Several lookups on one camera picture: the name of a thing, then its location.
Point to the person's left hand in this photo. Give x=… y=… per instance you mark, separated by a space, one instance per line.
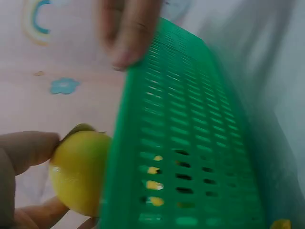
x=14 y=162

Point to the person's right hand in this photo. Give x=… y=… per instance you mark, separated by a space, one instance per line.
x=128 y=31

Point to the person's right fingers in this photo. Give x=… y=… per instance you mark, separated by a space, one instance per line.
x=128 y=33

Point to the green slotted plastic basket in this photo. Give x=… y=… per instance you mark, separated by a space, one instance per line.
x=190 y=133

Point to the yellow round fruit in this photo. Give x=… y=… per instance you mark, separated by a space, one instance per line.
x=81 y=171

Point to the yellow fruit piece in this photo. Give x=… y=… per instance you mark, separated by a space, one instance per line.
x=281 y=224

